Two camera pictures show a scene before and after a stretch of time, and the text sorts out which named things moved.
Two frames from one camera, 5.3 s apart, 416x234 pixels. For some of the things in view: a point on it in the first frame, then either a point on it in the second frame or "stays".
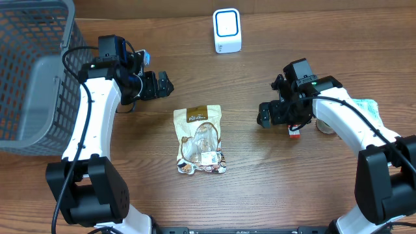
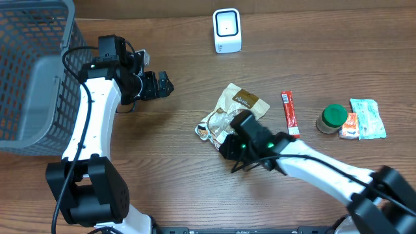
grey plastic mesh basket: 39,96 stays
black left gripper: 150,86 stays
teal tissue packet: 370,109 stays
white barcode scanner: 227,30 stays
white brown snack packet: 198,140 -> 218,125
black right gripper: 277,112 -> 229,147
